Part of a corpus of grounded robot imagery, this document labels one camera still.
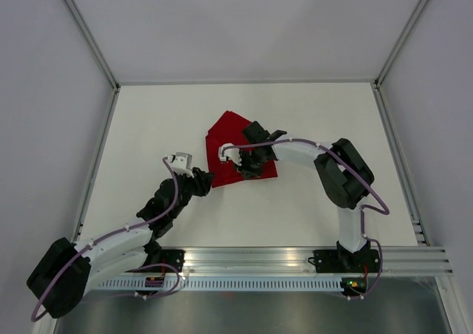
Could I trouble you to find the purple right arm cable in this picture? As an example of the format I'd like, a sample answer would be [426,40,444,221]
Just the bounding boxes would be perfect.
[221,137,390,239]

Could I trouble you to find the aluminium frame post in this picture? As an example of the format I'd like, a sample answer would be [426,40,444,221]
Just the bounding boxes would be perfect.
[61,0,120,92]
[372,0,431,89]

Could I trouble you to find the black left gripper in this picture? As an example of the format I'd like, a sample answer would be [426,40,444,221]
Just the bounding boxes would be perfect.
[169,167,215,219]

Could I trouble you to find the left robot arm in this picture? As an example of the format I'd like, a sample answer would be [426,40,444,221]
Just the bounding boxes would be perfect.
[27,167,214,321]

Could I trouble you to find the right aluminium frame post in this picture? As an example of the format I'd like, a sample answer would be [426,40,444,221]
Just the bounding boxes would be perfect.
[372,0,431,89]

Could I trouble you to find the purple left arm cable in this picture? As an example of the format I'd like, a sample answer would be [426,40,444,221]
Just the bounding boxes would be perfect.
[30,156,186,322]

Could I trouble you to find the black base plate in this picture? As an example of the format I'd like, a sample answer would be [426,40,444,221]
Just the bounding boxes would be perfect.
[143,249,185,273]
[307,249,381,274]

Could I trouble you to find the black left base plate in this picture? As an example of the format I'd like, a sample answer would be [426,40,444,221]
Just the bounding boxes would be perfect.
[143,249,185,273]

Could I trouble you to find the aluminium front rail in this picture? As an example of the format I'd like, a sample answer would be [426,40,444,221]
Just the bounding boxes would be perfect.
[118,245,455,276]

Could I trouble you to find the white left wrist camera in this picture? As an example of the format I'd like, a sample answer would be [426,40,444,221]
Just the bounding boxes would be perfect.
[165,152,192,176]

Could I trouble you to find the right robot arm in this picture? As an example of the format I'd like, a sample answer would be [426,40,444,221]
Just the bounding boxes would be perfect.
[219,121,380,274]

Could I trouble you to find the left aluminium frame post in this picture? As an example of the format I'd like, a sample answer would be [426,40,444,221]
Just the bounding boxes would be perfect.
[61,0,120,92]

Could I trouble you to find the red cloth napkin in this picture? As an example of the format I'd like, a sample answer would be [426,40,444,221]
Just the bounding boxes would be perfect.
[205,111,278,188]

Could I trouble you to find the white slotted cable duct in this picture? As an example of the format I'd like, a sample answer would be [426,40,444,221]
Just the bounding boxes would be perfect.
[96,275,342,292]

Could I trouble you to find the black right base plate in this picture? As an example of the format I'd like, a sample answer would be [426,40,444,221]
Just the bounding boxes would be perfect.
[307,249,381,274]

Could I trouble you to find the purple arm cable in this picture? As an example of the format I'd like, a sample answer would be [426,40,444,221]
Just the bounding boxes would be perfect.
[221,137,390,239]
[30,156,186,322]

